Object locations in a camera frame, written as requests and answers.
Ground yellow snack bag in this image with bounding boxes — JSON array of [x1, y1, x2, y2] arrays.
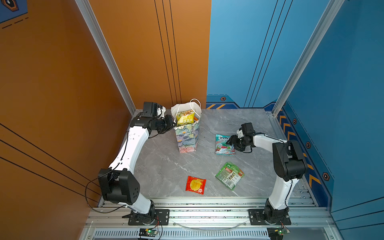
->
[[176, 110, 195, 127]]

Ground light teal snack packet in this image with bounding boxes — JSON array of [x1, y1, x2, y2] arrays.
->
[[215, 135, 235, 156]]

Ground floral paper bag white handles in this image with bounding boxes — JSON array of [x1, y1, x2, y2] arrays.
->
[[171, 99, 202, 153]]

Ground green snack pouch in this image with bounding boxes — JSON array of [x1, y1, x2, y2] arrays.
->
[[215, 162, 245, 191]]

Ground red yellow snack packet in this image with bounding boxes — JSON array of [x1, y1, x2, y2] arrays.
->
[[186, 176, 207, 195]]

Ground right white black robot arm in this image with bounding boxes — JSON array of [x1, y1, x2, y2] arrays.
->
[[227, 123, 307, 225]]

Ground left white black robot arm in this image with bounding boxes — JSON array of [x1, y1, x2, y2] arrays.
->
[[98, 114, 175, 225]]

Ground right green circuit board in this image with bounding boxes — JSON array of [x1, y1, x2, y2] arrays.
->
[[267, 228, 291, 240]]

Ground green circuit board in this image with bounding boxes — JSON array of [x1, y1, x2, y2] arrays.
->
[[267, 228, 291, 240], [138, 228, 160, 240]]

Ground left green circuit board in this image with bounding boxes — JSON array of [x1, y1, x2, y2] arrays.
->
[[138, 228, 160, 240]]

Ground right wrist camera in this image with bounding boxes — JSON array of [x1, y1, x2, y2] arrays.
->
[[237, 128, 244, 139]]

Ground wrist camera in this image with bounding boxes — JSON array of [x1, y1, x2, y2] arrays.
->
[[237, 128, 244, 139], [141, 102, 166, 118]]

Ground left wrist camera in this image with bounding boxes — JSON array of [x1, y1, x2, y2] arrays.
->
[[141, 102, 166, 118]]

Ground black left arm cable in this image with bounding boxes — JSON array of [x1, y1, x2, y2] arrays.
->
[[84, 131, 133, 214]]

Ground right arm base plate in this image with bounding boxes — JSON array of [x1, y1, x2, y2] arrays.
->
[[248, 208, 292, 226]]

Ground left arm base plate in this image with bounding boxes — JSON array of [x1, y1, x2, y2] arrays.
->
[[128, 209, 170, 226]]

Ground aluminium frame rail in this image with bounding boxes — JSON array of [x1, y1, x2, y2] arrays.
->
[[80, 191, 342, 240]]

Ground left aluminium corner post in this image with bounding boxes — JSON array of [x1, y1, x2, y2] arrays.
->
[[75, 0, 136, 116]]

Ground aluminium corner post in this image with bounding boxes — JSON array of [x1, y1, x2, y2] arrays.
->
[[272, 0, 345, 118], [75, 0, 136, 116]]

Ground right aluminium corner post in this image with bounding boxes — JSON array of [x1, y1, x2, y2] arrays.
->
[[272, 0, 345, 118]]

